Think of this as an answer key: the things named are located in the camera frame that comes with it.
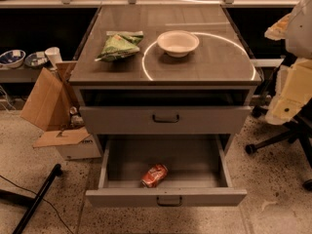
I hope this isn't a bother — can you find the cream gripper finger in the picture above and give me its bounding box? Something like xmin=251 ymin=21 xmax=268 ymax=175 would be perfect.
xmin=265 ymin=58 xmax=312 ymax=125
xmin=264 ymin=14 xmax=291 ymax=41

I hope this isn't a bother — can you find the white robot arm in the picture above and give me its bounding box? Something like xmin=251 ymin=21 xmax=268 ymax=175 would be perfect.
xmin=264 ymin=0 xmax=312 ymax=125

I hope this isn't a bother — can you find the open lower drawer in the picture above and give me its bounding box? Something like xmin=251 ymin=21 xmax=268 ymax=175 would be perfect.
xmin=86 ymin=135 xmax=247 ymax=207

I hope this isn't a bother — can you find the grey drawer cabinet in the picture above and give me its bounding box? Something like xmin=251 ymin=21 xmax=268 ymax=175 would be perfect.
xmin=70 ymin=4 xmax=260 ymax=148

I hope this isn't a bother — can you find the closed upper drawer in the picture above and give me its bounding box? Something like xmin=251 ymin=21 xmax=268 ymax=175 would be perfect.
xmin=80 ymin=106 xmax=251 ymax=135

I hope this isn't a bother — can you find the black office chair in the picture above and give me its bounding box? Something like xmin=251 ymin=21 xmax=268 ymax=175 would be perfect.
xmin=245 ymin=54 xmax=312 ymax=191

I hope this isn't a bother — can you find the white bowl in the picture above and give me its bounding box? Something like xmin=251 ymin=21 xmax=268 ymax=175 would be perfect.
xmin=157 ymin=30 xmax=200 ymax=58

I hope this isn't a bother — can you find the green chip bag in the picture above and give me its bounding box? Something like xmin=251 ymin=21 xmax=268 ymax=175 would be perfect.
xmin=95 ymin=31 xmax=143 ymax=62

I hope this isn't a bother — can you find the white paper cup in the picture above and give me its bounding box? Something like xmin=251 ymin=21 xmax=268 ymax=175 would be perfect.
xmin=45 ymin=47 xmax=62 ymax=67

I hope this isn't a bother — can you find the brown cardboard box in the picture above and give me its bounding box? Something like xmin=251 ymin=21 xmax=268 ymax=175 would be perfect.
xmin=20 ymin=61 xmax=101 ymax=160

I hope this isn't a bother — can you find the small dark bowl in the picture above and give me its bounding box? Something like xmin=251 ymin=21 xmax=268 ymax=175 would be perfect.
xmin=24 ymin=52 xmax=49 ymax=68

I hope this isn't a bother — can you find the blue patterned bowl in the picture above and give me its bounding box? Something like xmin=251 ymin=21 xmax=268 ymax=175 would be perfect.
xmin=0 ymin=50 xmax=25 ymax=68

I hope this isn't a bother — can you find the black stand leg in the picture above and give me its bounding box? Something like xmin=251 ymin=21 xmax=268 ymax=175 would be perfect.
xmin=0 ymin=164 xmax=62 ymax=234

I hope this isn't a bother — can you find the black floor cable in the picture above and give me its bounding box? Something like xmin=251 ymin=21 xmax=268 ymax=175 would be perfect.
xmin=0 ymin=175 xmax=75 ymax=234

